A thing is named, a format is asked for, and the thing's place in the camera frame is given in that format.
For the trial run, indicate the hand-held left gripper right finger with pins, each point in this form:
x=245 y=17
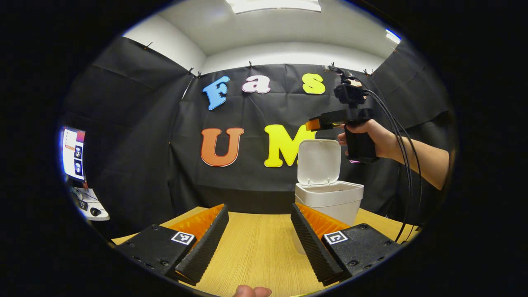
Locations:
x=311 y=247

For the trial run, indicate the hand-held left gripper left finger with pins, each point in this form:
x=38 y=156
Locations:
x=206 y=247

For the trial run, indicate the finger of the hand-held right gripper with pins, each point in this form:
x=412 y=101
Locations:
x=313 y=124

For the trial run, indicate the white desktop garbage bin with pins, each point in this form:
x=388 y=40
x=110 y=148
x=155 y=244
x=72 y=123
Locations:
x=319 y=161

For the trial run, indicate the wooden desktop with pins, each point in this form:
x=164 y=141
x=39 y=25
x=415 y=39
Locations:
x=255 y=247

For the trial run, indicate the black computer mouse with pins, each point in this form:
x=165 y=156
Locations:
x=95 y=211

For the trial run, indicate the small ceiling light panel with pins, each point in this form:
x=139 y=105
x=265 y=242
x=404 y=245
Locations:
x=393 y=36

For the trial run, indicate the black backdrop cloth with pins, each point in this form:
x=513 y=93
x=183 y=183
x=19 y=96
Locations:
x=136 y=144

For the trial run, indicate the large ceiling light panel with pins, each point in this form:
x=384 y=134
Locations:
x=272 y=5

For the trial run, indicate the computer monitor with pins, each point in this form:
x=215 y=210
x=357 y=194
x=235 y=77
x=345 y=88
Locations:
x=73 y=152

